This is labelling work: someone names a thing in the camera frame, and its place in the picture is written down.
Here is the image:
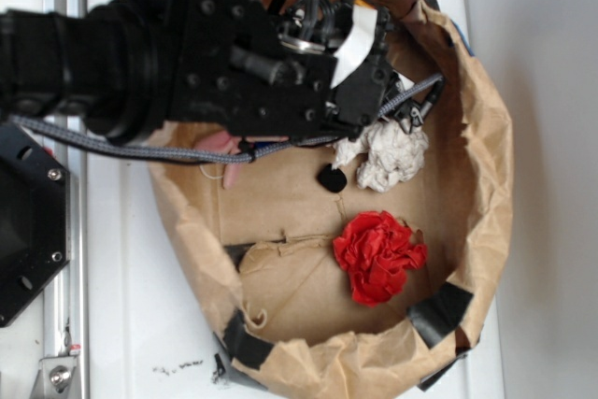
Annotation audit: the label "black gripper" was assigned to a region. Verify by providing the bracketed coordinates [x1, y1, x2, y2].
[129, 0, 392, 192]

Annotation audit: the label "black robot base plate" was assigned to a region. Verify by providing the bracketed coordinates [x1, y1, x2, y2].
[0, 123, 69, 328]

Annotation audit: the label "brown paper bag bin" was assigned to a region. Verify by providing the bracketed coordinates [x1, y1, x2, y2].
[149, 0, 514, 398]

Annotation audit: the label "crumpled white paper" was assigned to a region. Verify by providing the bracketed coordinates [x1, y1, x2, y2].
[332, 121, 429, 193]

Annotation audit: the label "white plastic tray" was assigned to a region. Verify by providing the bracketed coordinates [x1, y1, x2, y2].
[85, 0, 505, 398]

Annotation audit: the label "grey braided cable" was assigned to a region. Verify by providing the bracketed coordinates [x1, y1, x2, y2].
[8, 74, 444, 165]

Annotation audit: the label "aluminium rail frame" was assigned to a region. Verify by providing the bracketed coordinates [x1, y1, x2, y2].
[30, 0, 91, 398]

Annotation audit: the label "pink plush bunny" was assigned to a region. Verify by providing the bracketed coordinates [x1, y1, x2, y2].
[194, 130, 289, 190]

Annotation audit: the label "crumpled red paper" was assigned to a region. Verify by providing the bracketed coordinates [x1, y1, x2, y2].
[333, 211, 428, 306]

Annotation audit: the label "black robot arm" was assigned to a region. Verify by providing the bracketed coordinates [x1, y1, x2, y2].
[1, 0, 392, 164]

